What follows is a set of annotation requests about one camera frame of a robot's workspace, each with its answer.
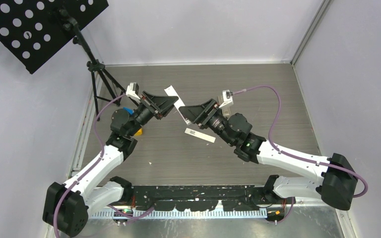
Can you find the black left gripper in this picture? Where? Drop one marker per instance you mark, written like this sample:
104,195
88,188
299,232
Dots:
159,105

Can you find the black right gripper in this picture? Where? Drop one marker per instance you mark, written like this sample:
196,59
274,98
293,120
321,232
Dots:
201,114

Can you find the white slim remote control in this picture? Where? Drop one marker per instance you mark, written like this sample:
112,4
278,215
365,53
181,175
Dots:
170,91

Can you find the white remote back cover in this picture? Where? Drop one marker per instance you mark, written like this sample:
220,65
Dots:
200,135

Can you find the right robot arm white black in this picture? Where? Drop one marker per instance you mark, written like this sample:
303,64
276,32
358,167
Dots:
331,179

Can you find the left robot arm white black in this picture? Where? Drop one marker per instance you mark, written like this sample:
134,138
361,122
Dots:
68,205

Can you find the blue toy brick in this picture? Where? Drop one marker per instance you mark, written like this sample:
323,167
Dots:
130,111

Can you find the orange toy block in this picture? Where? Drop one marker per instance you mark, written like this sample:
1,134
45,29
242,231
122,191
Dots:
139,132

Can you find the black perforated music stand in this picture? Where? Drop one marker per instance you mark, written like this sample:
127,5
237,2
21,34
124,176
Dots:
35,30

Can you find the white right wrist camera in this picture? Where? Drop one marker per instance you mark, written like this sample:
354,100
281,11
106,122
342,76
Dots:
226,101

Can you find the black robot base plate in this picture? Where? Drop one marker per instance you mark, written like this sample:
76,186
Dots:
198,198

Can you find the aluminium rail frame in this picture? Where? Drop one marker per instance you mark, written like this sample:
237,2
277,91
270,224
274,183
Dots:
133,213

